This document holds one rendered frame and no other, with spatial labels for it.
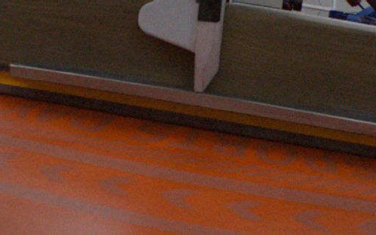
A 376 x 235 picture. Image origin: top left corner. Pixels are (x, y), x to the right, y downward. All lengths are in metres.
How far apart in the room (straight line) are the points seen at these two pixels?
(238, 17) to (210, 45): 0.04
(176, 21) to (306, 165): 0.13
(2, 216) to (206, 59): 0.18
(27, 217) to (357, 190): 0.20
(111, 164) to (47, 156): 0.04
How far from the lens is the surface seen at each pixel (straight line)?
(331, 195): 0.31
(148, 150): 0.33
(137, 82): 0.37
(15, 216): 0.24
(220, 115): 0.39
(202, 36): 0.34
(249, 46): 0.36
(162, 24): 0.35
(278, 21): 0.36
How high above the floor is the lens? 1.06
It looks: 16 degrees down
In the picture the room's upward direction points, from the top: 7 degrees clockwise
